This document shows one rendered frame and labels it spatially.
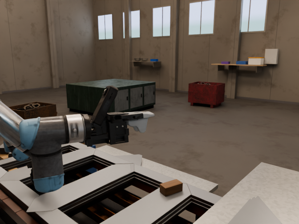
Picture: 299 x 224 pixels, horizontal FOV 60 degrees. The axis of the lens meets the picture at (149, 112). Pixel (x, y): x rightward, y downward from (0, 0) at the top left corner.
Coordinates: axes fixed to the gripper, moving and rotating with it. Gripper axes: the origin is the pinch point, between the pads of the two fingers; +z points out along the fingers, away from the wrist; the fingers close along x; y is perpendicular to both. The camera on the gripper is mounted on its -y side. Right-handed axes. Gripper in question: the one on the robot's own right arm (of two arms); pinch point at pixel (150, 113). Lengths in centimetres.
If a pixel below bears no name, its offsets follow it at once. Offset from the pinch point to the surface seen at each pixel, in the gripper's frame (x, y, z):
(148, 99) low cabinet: -630, 28, 287
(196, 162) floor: -256, 111, 193
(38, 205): -72, 50, -33
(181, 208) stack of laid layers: -43, 57, 35
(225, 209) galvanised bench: -5, 40, 32
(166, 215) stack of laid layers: -39, 56, 24
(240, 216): 4.1, 39.2, 30.7
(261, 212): 5, 39, 39
